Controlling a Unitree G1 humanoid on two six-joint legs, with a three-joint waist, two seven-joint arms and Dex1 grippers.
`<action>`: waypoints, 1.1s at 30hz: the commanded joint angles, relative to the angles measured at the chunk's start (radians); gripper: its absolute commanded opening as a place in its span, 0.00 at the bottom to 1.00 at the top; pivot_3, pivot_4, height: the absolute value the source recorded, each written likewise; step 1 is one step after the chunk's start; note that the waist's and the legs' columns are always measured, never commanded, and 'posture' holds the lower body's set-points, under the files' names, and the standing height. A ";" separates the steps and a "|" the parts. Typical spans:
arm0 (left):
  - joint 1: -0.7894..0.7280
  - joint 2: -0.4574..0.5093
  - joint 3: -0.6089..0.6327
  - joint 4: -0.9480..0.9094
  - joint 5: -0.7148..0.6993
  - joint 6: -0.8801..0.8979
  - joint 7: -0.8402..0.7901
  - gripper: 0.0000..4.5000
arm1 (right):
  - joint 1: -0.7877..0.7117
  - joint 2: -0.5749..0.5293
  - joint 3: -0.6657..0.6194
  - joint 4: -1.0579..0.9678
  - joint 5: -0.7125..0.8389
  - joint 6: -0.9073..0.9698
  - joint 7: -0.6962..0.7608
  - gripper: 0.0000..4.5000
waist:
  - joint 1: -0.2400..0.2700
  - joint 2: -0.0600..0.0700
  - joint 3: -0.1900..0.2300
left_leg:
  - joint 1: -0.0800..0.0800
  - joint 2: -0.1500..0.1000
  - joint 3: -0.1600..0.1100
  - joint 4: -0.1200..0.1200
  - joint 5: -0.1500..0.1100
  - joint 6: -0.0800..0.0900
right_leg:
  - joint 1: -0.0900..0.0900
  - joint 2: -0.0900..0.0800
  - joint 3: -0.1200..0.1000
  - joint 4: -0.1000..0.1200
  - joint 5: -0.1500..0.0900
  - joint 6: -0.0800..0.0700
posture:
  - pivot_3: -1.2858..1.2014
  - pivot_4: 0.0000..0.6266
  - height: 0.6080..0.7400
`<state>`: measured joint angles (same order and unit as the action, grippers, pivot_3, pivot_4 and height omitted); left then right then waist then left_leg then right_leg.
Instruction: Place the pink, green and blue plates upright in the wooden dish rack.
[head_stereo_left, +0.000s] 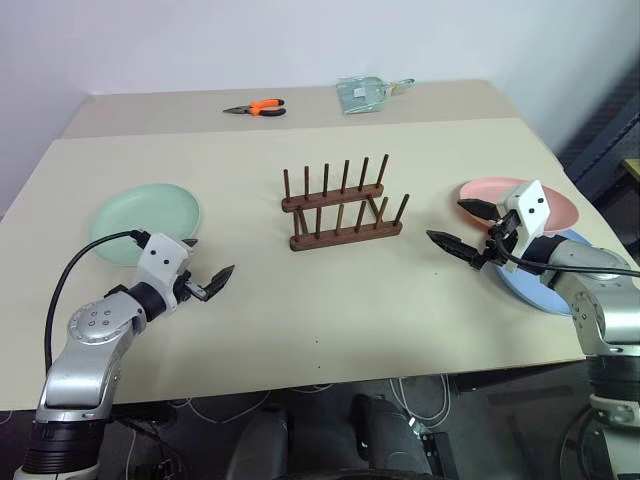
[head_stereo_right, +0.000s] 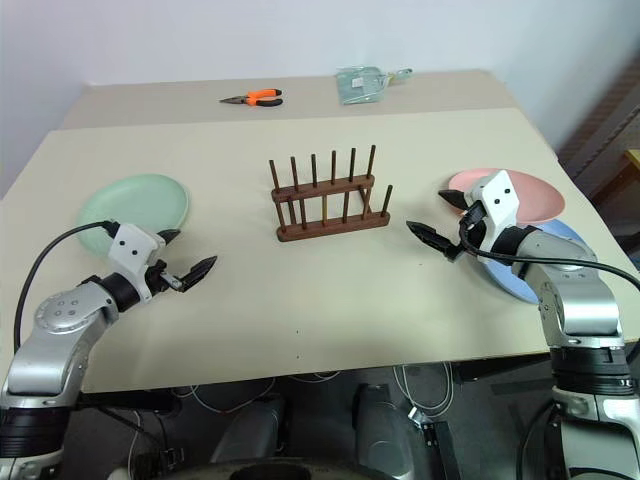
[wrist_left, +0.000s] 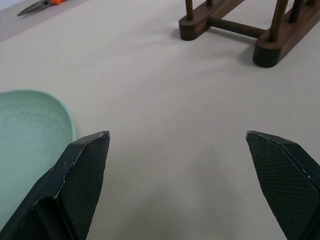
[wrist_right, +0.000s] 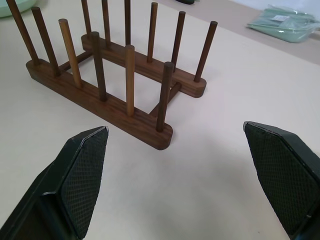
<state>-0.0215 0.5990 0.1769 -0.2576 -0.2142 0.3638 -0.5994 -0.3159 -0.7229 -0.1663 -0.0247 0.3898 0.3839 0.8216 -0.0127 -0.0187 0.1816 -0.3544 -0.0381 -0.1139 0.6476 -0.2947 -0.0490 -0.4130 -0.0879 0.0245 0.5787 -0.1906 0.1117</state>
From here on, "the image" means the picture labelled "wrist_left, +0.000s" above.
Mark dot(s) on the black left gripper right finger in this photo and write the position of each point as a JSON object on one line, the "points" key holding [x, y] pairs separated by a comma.
{"points": [[282, 175]]}

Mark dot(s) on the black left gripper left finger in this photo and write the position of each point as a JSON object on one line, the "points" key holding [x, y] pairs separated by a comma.
{"points": [[75, 180]]}

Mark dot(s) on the dark wooden rack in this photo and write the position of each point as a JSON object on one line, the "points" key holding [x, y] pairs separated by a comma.
{"points": [[265, 30]]}

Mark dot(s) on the green plate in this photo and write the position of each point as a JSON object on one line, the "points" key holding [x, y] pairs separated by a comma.
{"points": [[30, 125]]}

